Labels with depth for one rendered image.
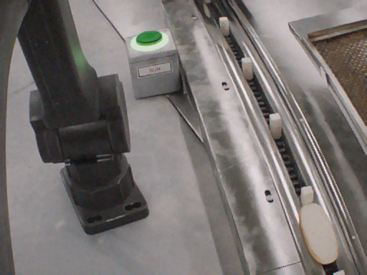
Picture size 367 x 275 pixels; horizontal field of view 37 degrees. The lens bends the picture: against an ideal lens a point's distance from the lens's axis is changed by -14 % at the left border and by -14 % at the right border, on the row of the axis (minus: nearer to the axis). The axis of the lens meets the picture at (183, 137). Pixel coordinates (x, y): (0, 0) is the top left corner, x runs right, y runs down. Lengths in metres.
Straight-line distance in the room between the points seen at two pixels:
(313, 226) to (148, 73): 0.37
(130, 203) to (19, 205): 0.16
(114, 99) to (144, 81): 0.29
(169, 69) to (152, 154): 0.14
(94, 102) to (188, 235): 0.20
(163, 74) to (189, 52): 0.06
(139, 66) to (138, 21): 0.27
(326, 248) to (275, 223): 0.07
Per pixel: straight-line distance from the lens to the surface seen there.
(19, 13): 0.30
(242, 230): 0.65
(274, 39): 1.04
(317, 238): 0.64
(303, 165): 0.74
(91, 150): 0.65
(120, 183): 0.72
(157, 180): 0.78
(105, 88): 0.62
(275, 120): 0.77
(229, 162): 0.73
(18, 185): 0.82
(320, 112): 0.87
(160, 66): 0.89
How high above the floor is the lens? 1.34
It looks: 39 degrees down
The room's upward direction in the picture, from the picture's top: 7 degrees counter-clockwise
